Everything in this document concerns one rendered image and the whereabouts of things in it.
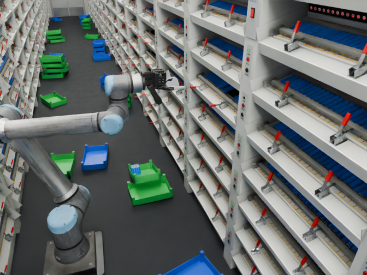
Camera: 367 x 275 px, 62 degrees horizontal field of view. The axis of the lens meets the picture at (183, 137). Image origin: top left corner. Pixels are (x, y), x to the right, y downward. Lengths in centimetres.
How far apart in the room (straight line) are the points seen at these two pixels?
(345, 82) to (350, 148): 18
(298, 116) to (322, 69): 20
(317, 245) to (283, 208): 19
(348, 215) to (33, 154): 142
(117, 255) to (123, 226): 23
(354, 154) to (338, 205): 19
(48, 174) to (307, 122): 131
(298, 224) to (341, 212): 24
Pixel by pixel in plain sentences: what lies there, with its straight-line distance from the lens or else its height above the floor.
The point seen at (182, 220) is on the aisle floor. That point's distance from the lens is 216.
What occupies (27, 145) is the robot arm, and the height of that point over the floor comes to 73.
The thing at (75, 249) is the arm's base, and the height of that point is 19.
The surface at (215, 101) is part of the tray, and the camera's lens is 162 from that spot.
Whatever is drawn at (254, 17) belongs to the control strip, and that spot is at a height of 135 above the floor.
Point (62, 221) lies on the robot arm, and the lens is 172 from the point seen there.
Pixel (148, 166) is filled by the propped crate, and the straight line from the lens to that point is 261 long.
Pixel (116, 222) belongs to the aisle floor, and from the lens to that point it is 219.
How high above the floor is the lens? 153
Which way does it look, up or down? 30 degrees down
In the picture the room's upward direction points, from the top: straight up
